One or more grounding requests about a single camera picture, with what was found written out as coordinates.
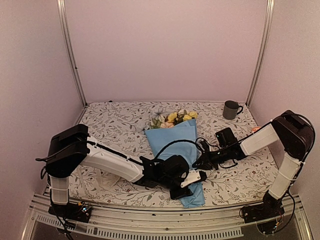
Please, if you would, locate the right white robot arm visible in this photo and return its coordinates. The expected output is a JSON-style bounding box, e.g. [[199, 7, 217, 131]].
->
[[192, 110, 316, 218]]

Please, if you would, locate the grey metal mug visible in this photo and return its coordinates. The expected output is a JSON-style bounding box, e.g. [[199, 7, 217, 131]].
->
[[222, 100, 244, 120]]

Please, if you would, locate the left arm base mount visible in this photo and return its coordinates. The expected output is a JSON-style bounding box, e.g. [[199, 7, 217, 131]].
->
[[48, 201, 92, 223]]

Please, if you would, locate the right aluminium frame post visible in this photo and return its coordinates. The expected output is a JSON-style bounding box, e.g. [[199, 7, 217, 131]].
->
[[245, 0, 275, 109]]

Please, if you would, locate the blue hydrangea stem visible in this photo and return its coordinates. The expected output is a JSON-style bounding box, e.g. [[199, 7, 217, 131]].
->
[[136, 106, 164, 133]]

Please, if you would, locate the aluminium frame post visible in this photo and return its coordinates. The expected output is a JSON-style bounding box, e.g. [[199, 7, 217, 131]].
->
[[245, 0, 275, 109], [56, 0, 87, 107]]

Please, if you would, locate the front aluminium rail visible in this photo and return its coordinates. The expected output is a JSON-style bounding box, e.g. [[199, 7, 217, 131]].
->
[[22, 194, 315, 240]]

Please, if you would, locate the cream printed ribbon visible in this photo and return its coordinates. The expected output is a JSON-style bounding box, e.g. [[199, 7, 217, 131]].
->
[[76, 166, 121, 194]]

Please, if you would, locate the yellow flower stem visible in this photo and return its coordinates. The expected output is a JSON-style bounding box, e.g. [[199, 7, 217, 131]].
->
[[166, 109, 198, 125]]

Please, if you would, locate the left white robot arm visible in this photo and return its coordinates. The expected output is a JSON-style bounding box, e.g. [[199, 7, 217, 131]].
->
[[42, 124, 200, 217]]

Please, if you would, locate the blue wrapping paper sheet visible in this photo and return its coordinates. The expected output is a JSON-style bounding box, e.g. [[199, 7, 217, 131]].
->
[[144, 119, 205, 208]]

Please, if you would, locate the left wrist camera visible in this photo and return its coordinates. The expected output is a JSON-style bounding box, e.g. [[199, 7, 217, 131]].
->
[[180, 169, 207, 188]]

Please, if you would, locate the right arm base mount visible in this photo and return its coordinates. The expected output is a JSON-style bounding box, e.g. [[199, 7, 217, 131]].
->
[[239, 203, 285, 236]]

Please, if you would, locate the orange patterned bowl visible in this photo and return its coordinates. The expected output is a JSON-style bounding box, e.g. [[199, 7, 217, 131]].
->
[[251, 126, 261, 133]]

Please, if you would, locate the left black braided cable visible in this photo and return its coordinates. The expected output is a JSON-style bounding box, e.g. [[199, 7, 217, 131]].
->
[[153, 139, 198, 163]]

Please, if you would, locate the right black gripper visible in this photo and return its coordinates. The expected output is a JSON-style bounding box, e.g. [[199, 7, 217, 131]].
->
[[193, 146, 230, 170]]

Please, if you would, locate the left aluminium frame post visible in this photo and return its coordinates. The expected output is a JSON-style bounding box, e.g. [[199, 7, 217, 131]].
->
[[56, 0, 87, 107]]

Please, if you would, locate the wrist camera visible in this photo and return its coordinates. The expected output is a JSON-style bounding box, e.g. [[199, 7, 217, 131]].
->
[[198, 140, 212, 152], [180, 169, 207, 188]]

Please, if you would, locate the floral patterned table mat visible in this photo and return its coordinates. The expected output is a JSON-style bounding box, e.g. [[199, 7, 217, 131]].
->
[[69, 102, 278, 208]]

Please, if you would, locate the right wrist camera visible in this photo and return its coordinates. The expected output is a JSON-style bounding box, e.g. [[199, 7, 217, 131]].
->
[[198, 140, 212, 152]]

